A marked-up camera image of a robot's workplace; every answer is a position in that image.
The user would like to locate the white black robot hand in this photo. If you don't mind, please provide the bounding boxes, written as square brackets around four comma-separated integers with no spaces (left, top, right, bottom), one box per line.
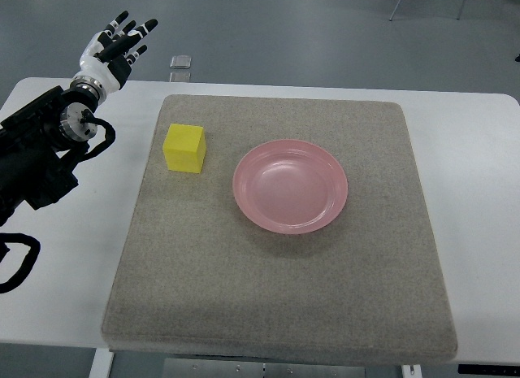
[71,11,158,98]

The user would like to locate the yellow foam block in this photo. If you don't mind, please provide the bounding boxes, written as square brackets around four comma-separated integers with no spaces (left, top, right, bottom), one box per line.
[162,124,206,174]

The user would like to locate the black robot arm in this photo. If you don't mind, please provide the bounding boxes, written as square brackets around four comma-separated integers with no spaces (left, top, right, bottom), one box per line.
[1,79,116,224]

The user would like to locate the pink plate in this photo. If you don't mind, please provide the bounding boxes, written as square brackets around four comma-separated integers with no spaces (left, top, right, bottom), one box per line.
[232,139,349,235]

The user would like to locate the grey felt mat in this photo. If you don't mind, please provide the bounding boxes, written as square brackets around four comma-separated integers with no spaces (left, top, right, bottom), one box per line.
[101,95,457,365]

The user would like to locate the grey metal table crossbar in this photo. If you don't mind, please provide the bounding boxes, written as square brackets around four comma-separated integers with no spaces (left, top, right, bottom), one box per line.
[162,358,366,378]

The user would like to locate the metal chair legs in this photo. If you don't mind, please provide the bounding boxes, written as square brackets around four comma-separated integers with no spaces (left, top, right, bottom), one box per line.
[388,0,469,22]

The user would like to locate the black sleeved cable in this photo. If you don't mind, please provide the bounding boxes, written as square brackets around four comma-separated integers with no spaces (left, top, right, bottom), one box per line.
[0,232,41,294]

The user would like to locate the white table leg frame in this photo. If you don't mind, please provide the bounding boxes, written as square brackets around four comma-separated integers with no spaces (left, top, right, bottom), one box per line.
[89,348,115,378]

